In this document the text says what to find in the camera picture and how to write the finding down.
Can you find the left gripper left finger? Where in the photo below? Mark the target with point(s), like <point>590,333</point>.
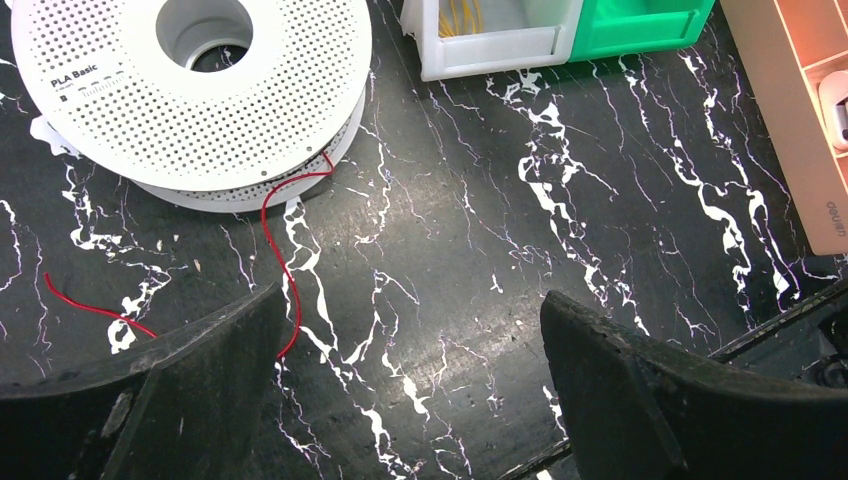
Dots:
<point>185,405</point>

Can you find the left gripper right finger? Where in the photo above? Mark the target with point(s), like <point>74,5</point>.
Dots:
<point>635,407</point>

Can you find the white filament spool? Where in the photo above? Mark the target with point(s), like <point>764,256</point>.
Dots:
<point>191,98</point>

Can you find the white item in organizer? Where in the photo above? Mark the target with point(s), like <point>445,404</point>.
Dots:
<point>833,99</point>

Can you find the green plastic bin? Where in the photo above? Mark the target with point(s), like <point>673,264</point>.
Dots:
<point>608,28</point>

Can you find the orange desk organizer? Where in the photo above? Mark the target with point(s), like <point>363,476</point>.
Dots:
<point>787,48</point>

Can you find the white plastic bin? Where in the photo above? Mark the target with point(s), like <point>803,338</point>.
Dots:
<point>465,38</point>

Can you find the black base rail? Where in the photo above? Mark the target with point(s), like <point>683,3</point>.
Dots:
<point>806,346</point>

